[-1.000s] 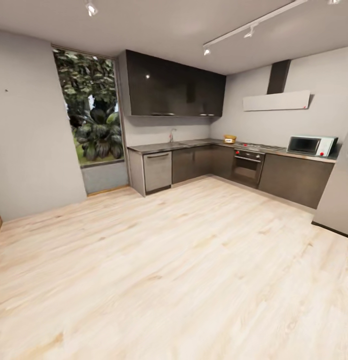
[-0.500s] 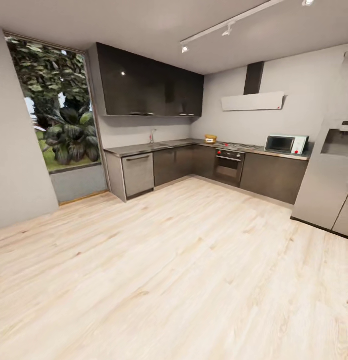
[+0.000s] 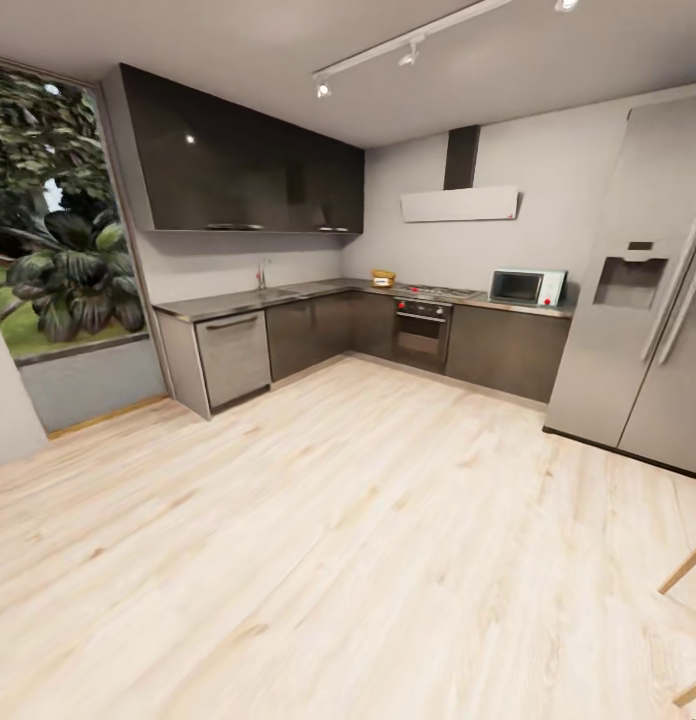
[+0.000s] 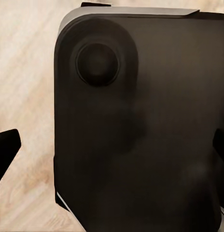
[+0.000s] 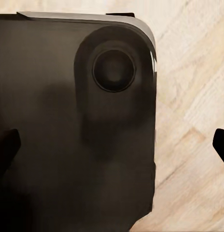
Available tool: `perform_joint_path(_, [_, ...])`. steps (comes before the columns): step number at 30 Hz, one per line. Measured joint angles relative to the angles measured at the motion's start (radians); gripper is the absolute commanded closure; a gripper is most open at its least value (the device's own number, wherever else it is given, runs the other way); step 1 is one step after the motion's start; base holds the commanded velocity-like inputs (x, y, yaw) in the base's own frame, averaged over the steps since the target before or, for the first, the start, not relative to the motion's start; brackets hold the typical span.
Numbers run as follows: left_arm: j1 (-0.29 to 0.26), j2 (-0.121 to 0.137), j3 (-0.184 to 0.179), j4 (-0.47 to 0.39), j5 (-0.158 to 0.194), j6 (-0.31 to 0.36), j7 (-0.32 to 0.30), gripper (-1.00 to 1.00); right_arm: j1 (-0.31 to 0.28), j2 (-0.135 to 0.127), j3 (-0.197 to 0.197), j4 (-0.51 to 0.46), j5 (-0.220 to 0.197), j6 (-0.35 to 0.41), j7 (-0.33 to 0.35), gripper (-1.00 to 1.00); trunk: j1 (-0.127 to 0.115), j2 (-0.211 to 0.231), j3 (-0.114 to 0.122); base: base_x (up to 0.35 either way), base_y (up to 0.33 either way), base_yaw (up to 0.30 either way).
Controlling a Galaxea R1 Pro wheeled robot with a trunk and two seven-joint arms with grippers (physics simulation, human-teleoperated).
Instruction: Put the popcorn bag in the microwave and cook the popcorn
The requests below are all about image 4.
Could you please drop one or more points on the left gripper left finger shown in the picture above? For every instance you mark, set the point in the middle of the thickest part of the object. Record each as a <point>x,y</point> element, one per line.
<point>10,143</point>

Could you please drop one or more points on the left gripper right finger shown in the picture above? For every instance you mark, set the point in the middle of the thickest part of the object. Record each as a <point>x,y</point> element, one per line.
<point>218,142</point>

